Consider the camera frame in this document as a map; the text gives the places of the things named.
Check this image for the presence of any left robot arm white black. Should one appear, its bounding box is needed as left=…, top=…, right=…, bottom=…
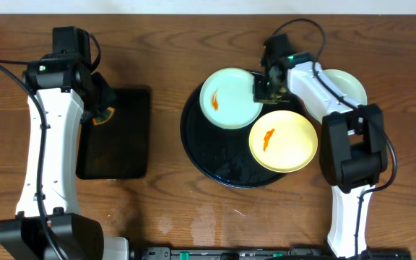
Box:
left=0, top=53, right=132, bottom=259

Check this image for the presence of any light green plate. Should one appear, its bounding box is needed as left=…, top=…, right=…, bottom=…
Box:
left=323, top=69, right=368, bottom=105
left=199, top=68, right=263, bottom=130

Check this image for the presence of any black rectangular tray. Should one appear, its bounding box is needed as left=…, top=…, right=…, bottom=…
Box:
left=76, top=86, right=151, bottom=180

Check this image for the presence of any black round tray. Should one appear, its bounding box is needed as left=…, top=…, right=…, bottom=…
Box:
left=180, top=86, right=285, bottom=189

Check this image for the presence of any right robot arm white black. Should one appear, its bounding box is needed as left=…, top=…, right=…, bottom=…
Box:
left=253, top=52, right=395, bottom=259

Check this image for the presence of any yellow plate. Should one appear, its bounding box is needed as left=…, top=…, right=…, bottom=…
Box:
left=248, top=110, right=318, bottom=173

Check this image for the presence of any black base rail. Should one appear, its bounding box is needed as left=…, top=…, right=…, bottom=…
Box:
left=140, top=247, right=412, bottom=260

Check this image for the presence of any orange green sponge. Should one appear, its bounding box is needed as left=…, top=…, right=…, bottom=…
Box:
left=92, top=107, right=115, bottom=126

